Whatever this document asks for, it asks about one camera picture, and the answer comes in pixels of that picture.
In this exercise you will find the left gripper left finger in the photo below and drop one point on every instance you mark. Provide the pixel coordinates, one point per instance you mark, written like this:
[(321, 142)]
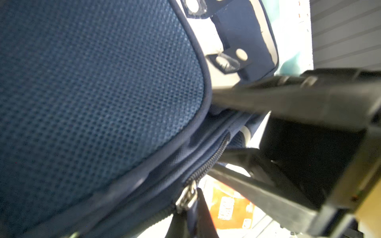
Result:
[(281, 195)]

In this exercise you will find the red paper box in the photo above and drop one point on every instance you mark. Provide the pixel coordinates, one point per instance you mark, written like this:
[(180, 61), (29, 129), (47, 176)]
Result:
[(228, 208)]

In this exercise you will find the navy blue student backpack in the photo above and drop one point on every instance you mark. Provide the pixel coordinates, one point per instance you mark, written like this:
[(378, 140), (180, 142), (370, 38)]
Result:
[(107, 124)]

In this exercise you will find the light teal pencil pouch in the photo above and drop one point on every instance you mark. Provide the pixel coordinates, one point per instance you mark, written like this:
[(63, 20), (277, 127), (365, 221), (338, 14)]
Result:
[(289, 35)]

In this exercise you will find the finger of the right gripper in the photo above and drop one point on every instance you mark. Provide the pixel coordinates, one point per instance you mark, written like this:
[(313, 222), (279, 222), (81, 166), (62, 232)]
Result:
[(204, 224), (178, 227)]

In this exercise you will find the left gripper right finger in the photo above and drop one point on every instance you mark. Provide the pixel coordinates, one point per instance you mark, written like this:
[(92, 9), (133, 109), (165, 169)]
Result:
[(347, 99)]

